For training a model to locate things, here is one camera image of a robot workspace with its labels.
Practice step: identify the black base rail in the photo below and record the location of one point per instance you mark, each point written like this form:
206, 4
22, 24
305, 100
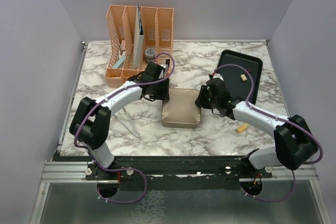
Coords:
134, 173

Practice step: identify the rose gold tin lid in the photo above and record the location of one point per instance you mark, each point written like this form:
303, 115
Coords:
181, 106

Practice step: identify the cream square chocolate piece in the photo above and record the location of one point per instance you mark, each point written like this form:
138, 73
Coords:
243, 77

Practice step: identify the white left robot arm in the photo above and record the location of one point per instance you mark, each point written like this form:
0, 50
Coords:
90, 124

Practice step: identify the peach plastic desk organizer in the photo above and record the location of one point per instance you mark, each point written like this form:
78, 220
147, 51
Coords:
158, 26

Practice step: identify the black plastic tray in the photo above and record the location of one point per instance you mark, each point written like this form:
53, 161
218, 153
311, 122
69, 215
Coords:
231, 75

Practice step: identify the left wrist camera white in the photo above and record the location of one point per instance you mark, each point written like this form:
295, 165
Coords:
166, 67

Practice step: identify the pink stapler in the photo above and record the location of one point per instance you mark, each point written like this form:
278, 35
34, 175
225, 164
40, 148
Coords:
122, 49

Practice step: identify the white upright booklet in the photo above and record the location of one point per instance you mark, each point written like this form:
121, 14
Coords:
138, 38

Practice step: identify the gold chocolate tin box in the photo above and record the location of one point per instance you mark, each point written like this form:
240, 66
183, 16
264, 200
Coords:
180, 125

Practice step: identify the tan stick on table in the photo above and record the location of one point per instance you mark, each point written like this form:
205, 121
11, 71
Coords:
242, 128

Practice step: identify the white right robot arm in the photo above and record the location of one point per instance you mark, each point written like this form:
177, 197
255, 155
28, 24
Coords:
294, 143

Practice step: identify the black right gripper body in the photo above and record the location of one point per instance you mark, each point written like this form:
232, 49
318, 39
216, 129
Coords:
214, 103

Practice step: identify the small round patterned jar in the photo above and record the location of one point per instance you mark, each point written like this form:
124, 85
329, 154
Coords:
150, 54

